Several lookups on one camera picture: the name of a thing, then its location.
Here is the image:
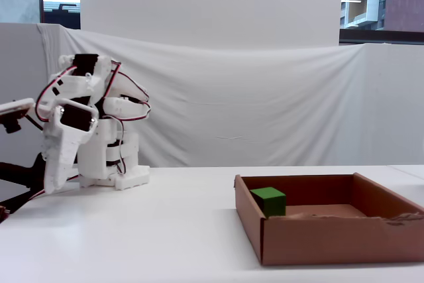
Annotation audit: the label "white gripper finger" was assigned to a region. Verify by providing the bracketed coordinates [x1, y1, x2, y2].
[44, 103, 99, 195]
[40, 123, 59, 166]

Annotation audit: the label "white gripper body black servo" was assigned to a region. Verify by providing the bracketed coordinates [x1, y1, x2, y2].
[60, 104, 96, 132]

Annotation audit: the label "green cube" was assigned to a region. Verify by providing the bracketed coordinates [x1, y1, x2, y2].
[249, 186, 287, 219]

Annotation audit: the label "brown cardboard box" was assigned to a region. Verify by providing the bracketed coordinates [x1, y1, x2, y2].
[233, 172, 424, 266]

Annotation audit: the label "dark rooftop outside window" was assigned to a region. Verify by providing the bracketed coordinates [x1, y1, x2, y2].
[44, 2, 81, 30]

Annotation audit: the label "white cloth backdrop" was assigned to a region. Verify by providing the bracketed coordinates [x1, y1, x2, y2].
[36, 23, 424, 168]

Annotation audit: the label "black window sill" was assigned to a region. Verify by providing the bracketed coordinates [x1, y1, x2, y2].
[339, 29, 424, 46]

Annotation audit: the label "black camera cable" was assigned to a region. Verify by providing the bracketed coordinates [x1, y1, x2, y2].
[20, 113, 46, 131]

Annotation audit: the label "red black wrist servo cable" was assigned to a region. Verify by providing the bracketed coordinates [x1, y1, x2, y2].
[35, 66, 79, 123]

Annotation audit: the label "red white power wires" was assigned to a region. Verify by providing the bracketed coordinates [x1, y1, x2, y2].
[28, 175, 80, 201]

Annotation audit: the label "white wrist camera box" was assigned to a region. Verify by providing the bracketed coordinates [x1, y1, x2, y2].
[0, 97, 36, 134]

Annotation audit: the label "thin base servo cable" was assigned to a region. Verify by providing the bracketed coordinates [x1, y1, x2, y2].
[112, 119, 130, 177]

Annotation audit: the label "red black elbow servo cable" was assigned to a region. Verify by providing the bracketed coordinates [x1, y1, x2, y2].
[102, 60, 152, 122]

